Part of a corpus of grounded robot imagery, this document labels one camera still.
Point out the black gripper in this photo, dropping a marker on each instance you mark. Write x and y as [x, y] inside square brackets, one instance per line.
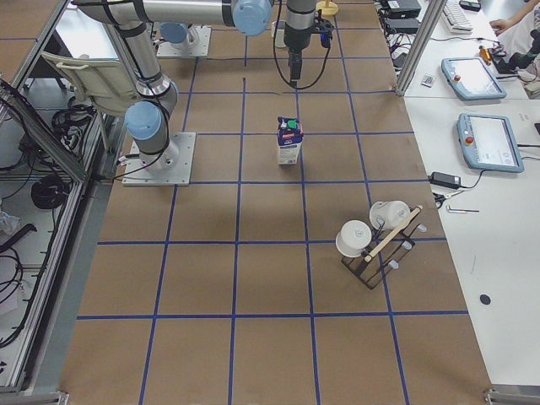
[296, 40]

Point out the blue white milk carton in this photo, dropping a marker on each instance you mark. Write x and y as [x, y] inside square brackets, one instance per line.
[290, 138]

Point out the white cup on rack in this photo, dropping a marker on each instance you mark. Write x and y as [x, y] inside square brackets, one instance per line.
[353, 238]
[388, 215]

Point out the wooden mug tree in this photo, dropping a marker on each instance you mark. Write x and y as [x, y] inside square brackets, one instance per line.
[328, 8]

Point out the upper teach pendant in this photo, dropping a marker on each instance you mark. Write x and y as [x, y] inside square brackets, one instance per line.
[471, 79]

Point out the teach pendant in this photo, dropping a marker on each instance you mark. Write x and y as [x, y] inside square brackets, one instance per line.
[488, 143]
[471, 79]

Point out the black power brick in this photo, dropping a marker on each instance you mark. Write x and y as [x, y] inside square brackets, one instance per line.
[445, 180]

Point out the scissors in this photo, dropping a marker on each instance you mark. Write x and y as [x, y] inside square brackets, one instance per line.
[440, 198]

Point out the lower teach pendant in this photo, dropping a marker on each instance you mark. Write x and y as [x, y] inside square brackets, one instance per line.
[488, 143]

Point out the allen key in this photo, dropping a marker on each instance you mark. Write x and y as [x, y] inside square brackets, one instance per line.
[450, 209]

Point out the black round cap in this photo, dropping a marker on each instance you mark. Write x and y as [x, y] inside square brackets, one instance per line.
[485, 299]

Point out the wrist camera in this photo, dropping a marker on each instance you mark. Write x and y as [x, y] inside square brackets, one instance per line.
[324, 28]

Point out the aluminium frame post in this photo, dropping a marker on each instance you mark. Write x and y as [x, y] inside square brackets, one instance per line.
[429, 21]

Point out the black wire cup rack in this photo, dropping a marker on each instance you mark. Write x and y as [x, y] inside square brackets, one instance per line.
[377, 259]

